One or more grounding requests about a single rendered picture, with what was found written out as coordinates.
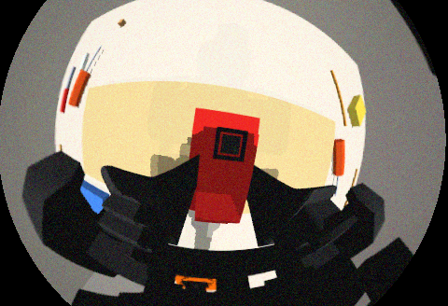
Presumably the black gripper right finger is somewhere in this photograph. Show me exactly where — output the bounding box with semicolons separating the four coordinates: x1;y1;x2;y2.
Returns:
247;164;337;247

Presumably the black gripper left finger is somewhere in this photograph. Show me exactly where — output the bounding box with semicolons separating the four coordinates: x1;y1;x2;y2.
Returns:
100;154;201;245

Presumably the white rectangular block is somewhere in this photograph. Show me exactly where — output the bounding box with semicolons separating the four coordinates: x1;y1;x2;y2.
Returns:
79;52;90;71

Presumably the orange-handled awl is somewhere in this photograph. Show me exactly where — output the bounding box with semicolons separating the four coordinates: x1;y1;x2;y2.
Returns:
68;48;101;108
332;138;346;188

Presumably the blue shallow tray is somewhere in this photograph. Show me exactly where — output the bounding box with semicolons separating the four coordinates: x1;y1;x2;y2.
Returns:
81;180;109;214

